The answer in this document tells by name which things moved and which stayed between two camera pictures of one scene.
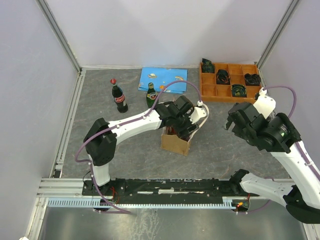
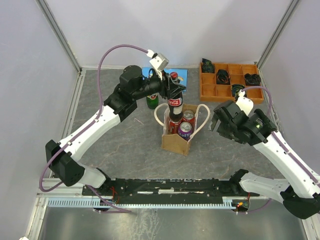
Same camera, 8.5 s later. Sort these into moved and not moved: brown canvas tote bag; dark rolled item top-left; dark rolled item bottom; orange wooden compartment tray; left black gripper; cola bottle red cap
Moved: cola bottle red cap; left black gripper
Not moved: orange wooden compartment tray; brown canvas tote bag; dark rolled item top-left; dark rolled item bottom
